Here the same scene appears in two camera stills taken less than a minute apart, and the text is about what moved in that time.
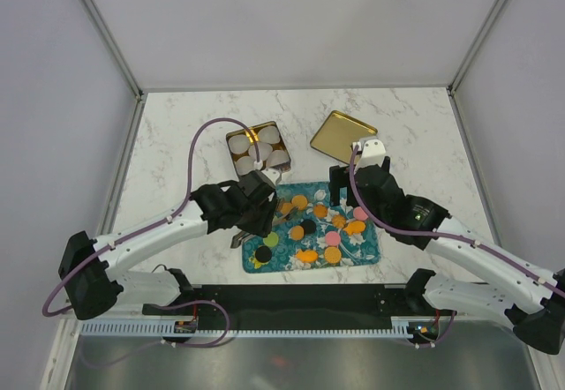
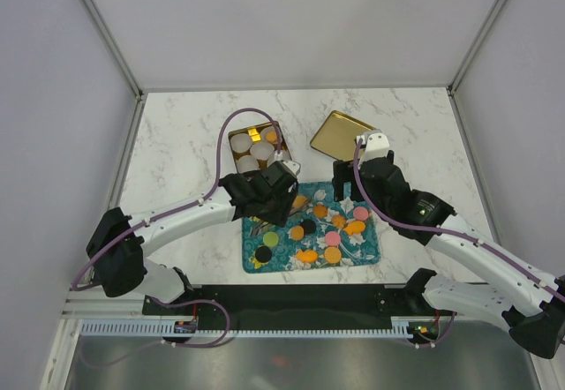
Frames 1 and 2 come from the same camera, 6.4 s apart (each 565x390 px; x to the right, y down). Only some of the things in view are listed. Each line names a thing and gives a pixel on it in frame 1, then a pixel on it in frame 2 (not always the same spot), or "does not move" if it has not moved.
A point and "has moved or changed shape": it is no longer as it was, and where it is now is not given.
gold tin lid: [337, 134] does not move
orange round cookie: [299, 201] -> [271, 137]
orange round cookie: [297, 232] does not move
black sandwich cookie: [263, 254] does not move
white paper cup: [244, 165] does not move
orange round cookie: [286, 207] has moved or changed shape
